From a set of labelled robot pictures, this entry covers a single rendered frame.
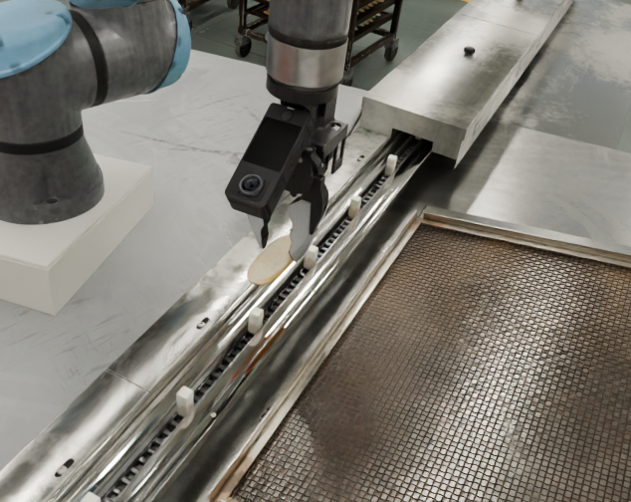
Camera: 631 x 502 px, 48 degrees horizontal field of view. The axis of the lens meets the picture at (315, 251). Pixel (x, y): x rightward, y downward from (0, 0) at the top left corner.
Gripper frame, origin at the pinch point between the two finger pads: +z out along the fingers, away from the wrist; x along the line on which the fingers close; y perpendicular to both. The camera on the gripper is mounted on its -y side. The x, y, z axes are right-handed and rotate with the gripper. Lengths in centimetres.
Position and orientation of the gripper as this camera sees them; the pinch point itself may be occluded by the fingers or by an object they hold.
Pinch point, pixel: (277, 248)
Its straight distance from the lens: 80.0
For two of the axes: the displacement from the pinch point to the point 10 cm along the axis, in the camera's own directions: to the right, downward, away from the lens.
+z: -1.1, 7.8, 6.2
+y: 4.5, -5.2, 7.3
